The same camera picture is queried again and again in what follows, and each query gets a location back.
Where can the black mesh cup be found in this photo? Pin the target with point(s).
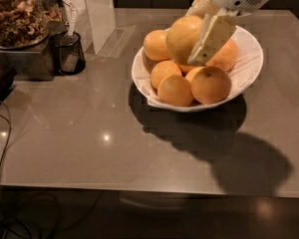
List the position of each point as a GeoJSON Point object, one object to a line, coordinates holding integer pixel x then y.
{"type": "Point", "coordinates": [68, 53]}

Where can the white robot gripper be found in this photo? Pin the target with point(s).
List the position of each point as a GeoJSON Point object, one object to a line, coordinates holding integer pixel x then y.
{"type": "Point", "coordinates": [217, 29]}

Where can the hidden bottom orange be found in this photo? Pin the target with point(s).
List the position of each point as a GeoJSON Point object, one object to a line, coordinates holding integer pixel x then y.
{"type": "Point", "coordinates": [189, 71]}

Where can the white paper bowl liner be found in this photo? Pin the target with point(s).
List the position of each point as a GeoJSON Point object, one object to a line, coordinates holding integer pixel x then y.
{"type": "Point", "coordinates": [247, 68]}

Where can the small left middle orange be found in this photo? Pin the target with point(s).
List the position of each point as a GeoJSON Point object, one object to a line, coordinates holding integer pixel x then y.
{"type": "Point", "coordinates": [162, 70]}

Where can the glass jar of walnuts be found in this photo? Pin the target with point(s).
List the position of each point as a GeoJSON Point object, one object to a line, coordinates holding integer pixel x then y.
{"type": "Point", "coordinates": [22, 24]}

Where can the metal box stand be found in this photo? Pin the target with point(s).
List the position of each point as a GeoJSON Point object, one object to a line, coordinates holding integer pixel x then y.
{"type": "Point", "coordinates": [35, 63]}

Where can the white spoon in cup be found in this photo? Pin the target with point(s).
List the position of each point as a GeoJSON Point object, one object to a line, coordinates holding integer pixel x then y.
{"type": "Point", "coordinates": [71, 20]}

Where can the white bowl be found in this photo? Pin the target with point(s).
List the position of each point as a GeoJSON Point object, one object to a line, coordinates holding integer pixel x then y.
{"type": "Point", "coordinates": [247, 70]}

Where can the white acrylic sign stand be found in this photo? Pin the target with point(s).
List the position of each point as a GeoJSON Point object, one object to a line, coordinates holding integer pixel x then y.
{"type": "Point", "coordinates": [100, 34]}

